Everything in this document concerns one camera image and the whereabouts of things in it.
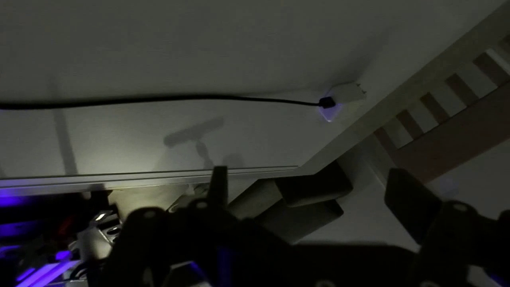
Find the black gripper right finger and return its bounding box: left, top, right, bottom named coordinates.
left=385, top=168, right=510, bottom=287

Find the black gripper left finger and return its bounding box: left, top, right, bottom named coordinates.
left=95, top=165, right=292, bottom=287

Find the thin black cable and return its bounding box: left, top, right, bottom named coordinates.
left=0, top=93, right=339, bottom=112

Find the small white charger adapter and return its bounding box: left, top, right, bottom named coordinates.
left=318, top=80, right=369, bottom=125

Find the wooden slatted chair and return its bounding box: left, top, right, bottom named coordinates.
left=372, top=34, right=510, bottom=186

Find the large white board mat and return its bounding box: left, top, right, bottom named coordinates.
left=0, top=0, right=510, bottom=190

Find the purple lit equipment rack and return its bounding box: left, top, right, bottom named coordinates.
left=0, top=182, right=127, bottom=287

